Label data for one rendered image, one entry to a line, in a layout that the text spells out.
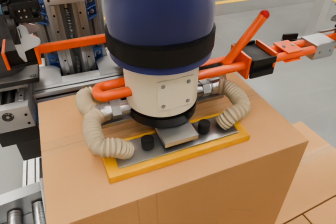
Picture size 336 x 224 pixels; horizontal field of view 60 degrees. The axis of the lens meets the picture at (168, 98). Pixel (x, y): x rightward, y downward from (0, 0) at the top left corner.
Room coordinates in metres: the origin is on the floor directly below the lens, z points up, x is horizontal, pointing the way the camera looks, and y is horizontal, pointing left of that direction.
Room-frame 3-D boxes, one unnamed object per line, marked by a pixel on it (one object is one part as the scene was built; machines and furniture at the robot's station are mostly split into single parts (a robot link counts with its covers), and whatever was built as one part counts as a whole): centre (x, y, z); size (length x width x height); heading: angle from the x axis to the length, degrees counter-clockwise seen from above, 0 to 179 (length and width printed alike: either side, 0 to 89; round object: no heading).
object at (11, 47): (0.69, 0.39, 1.20); 0.09 x 0.08 x 0.05; 22
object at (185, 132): (0.56, 0.02, 1.14); 0.34 x 0.25 x 0.06; 112
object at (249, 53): (0.66, -0.22, 1.20); 0.10 x 0.08 x 0.06; 22
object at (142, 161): (0.47, -0.02, 1.10); 0.34 x 0.10 x 0.05; 112
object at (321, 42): (0.73, -0.42, 1.20); 0.07 x 0.07 x 0.04; 22
